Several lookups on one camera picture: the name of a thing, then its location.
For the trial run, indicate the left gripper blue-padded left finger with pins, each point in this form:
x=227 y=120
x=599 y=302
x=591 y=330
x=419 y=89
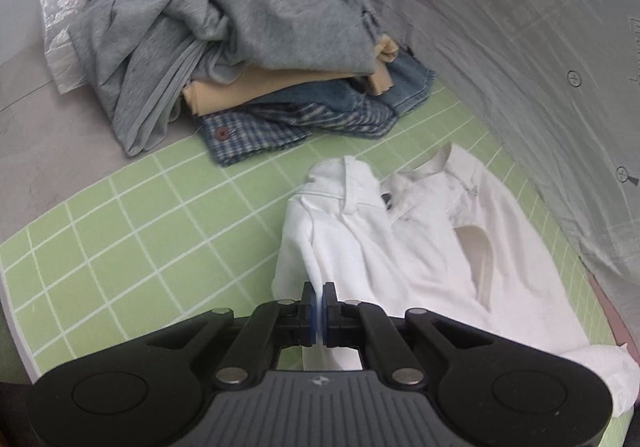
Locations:
x=298 y=322

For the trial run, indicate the blue denim garment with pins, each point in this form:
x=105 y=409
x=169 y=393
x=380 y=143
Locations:
x=411 y=85

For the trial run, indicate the clear plastic bag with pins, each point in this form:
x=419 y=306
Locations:
x=58 y=49

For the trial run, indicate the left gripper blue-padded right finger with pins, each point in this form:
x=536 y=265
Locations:
x=341 y=324

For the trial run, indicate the white trousers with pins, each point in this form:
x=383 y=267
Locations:
x=449 y=237

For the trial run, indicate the grey carrot-print cloth backdrop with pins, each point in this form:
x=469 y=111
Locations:
x=557 y=81

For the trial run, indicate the grey knit garment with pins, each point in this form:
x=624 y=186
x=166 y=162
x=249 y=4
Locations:
x=210 y=32

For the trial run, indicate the blue plaid shirt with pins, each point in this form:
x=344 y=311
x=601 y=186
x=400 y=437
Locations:
x=234 y=135

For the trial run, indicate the green grid cutting mat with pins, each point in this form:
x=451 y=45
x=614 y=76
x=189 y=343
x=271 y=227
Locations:
x=173 y=235

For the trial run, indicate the tan beige garment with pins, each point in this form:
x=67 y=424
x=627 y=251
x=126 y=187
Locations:
x=240 y=89

